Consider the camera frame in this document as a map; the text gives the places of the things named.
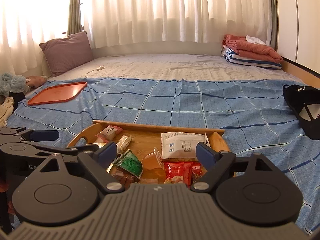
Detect light blue crumpled cloth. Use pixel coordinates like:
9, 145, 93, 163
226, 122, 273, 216
0, 73, 29, 97

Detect folded salmon blanket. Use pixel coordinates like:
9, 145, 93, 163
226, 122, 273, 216
222, 34, 283, 63

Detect red cracker packet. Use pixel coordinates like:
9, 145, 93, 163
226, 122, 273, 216
139, 178, 158, 184

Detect orange plastic tray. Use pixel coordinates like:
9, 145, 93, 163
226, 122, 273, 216
27, 82, 87, 106

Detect beige cloth bag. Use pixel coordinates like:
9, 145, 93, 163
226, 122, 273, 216
0, 96, 14, 128

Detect brown plush item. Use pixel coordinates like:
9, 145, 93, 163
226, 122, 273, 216
26, 76, 47, 89

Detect clear pack white candies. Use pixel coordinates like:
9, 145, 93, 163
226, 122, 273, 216
117, 135, 132, 154

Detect large white snack bag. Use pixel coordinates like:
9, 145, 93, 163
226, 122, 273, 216
161, 132, 210, 160

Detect folded blue striped towel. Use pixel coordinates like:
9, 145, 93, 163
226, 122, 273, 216
221, 46, 282, 70

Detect pink jelly cup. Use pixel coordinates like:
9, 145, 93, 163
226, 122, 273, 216
142, 147, 165, 177

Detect green drape curtain left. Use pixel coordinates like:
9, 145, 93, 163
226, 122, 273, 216
67, 0, 82, 35

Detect white sheer curtain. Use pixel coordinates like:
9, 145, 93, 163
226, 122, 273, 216
1, 0, 271, 75

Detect green drape curtain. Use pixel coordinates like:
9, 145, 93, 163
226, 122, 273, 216
67, 0, 82, 35
270, 0, 278, 50

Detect black baseball cap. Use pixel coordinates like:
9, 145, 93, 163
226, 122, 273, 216
283, 85, 319, 140

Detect blue plaid bedsheet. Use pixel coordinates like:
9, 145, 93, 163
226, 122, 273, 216
7, 77, 319, 234

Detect green pea snack packet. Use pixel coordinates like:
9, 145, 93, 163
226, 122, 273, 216
113, 150, 143, 180

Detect white cloth on blanket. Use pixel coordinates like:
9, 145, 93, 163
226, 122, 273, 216
245, 35, 266, 46

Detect pink pastry packet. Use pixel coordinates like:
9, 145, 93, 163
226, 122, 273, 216
97, 125, 123, 143

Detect red cashew nut bag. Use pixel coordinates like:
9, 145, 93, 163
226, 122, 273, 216
164, 161, 193, 187

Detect mauve pillow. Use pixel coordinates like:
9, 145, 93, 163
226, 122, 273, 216
39, 31, 94, 76

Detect brown peanut snack packet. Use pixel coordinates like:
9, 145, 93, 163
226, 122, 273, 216
112, 167, 139, 189

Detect green drape curtain right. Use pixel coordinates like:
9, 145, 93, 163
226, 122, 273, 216
270, 0, 278, 50

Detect wooden serving tray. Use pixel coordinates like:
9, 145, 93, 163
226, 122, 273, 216
68, 120, 230, 189

